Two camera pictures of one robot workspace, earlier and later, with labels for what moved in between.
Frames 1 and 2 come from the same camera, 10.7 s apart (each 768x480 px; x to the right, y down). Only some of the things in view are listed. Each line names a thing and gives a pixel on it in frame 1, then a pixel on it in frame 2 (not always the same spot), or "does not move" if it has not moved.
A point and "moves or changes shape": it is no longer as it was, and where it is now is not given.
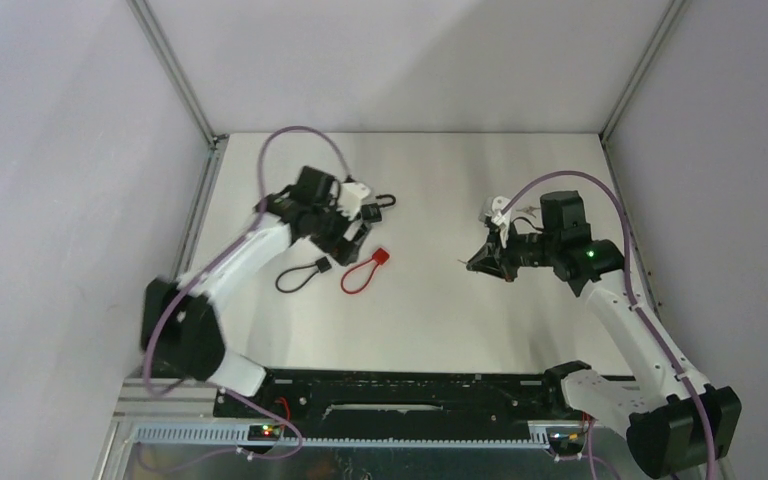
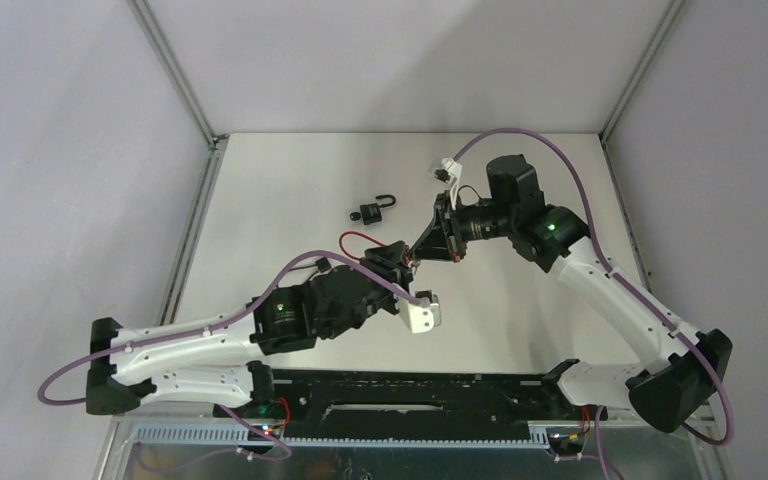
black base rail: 408,401 does not move
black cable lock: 323,265 does not move
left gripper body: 329,228 -> 381,296
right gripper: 487,260 -> 436,245
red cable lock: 379,257 moves or changes shape
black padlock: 371,212 does not move
